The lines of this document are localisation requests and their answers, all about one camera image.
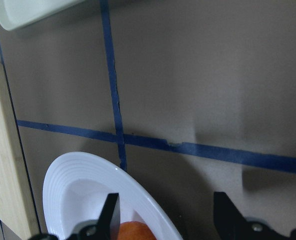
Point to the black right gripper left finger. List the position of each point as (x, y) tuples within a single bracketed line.
[(109, 220)]

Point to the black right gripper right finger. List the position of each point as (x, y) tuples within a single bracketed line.
[(228, 221)]

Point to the orange fruit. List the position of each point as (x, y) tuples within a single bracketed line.
[(135, 230)]

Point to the white ribbed plate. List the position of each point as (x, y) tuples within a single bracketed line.
[(75, 188)]

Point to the cream bear tray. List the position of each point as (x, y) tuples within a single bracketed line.
[(16, 14)]

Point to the bamboo cutting board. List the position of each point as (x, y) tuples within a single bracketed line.
[(16, 206)]

